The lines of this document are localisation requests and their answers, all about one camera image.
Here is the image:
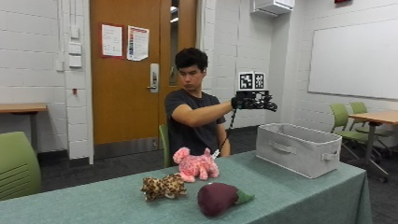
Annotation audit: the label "white marker cube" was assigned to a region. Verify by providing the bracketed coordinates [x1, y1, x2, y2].
[237, 71, 267, 91]

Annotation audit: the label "grey fabric storage bin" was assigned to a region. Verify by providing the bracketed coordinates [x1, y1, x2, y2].
[256, 122, 343, 179]

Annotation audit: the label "the person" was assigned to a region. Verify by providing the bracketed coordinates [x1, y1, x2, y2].
[164, 47, 278, 167]

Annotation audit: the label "white whiteboard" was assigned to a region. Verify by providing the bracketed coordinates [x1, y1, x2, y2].
[307, 19, 398, 101]

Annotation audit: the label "wooden table with metal leg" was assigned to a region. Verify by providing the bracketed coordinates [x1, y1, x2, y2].
[347, 110, 398, 184]

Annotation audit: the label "pink plush dog toy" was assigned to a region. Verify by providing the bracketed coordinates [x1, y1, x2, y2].
[172, 147, 220, 183]

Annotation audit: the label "maroon plush eggplant toy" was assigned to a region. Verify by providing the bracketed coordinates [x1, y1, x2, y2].
[197, 182, 256, 217]

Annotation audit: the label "green tablecloth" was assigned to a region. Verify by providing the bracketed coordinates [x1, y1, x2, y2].
[0, 150, 373, 224]

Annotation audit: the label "wooden door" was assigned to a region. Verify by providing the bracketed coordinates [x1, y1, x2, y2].
[88, 0, 200, 146]

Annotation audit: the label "leopard print plush toy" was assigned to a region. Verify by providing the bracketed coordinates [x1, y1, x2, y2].
[140, 173, 188, 203]

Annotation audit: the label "colourful paper poster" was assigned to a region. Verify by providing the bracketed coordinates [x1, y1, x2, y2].
[125, 25, 150, 63]

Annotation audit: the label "wooden side table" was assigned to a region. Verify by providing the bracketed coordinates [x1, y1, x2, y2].
[0, 103, 49, 153]

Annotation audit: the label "black glove cable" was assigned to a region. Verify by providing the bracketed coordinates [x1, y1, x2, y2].
[212, 107, 238, 161]

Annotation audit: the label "silver door handle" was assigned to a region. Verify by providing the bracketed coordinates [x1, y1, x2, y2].
[145, 63, 161, 94]

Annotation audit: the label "white wall unit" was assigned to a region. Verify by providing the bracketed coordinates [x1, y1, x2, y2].
[249, 0, 295, 18]

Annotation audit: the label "white paper notice red frame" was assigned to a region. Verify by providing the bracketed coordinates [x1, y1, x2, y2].
[100, 22, 125, 60]

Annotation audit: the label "white wall switch boxes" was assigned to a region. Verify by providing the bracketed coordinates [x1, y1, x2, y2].
[66, 24, 84, 69]

